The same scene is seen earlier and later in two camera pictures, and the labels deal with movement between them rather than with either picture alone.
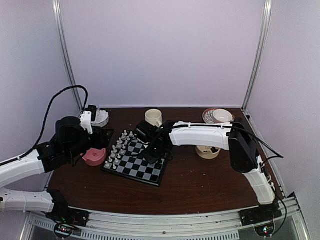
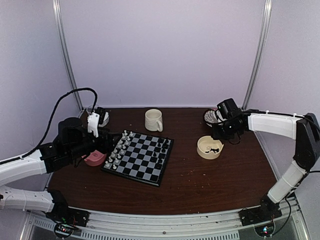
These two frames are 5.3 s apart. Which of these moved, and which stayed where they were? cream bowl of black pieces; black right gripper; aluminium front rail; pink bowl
Moved: black right gripper
Stayed: aluminium front rail; pink bowl; cream bowl of black pieces
